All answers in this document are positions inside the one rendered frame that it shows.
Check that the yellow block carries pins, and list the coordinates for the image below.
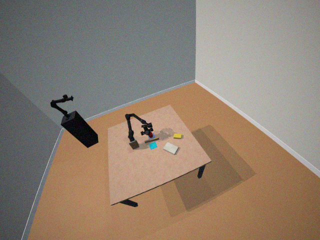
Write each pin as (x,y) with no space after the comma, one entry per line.
(177,136)

